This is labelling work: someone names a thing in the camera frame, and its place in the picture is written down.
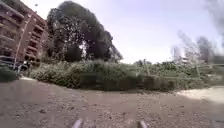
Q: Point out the green hedge of bushes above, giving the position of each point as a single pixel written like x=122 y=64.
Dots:
x=106 y=75

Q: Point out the brown dirt gravel ground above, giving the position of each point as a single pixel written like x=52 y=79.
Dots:
x=110 y=106

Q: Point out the large dark green tree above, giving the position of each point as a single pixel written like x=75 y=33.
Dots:
x=78 y=33

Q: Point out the robot's own part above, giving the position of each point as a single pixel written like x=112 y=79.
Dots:
x=77 y=124
x=142 y=124

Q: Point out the bare thin trees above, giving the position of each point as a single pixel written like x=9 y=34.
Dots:
x=193 y=50

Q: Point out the pale paved path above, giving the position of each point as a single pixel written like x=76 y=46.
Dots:
x=205 y=93

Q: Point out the red brick apartment building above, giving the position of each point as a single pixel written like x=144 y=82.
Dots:
x=20 y=33

